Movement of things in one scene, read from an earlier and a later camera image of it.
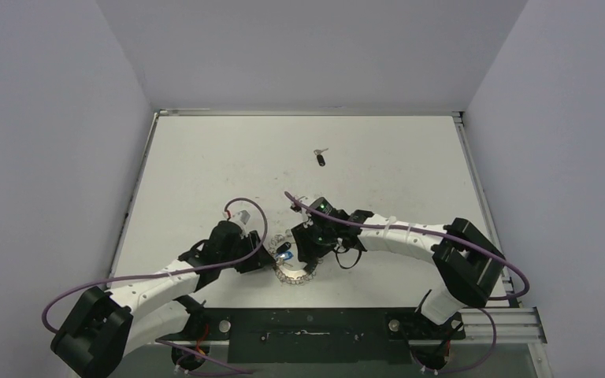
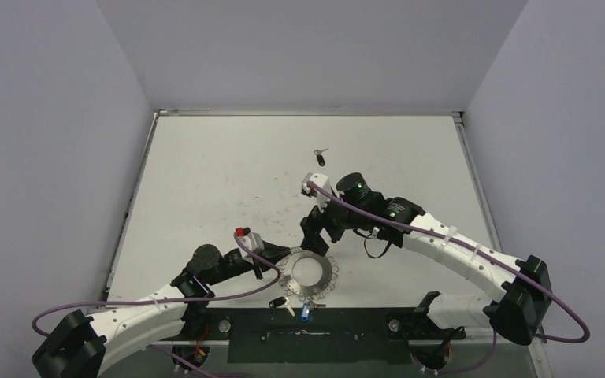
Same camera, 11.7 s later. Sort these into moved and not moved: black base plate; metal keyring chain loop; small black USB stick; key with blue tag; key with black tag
Moved: key with black tag; key with blue tag; metal keyring chain loop
Not moved: black base plate; small black USB stick
